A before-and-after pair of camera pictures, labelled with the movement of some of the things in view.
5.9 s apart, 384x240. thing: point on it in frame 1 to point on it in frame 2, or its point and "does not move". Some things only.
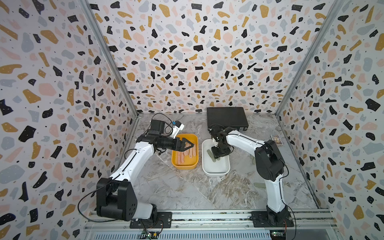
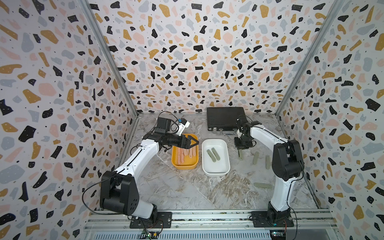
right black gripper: [224, 153] to [246, 145]
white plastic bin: [220, 168] does not move
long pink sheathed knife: [179, 157] does not move
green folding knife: [211, 155] does not move
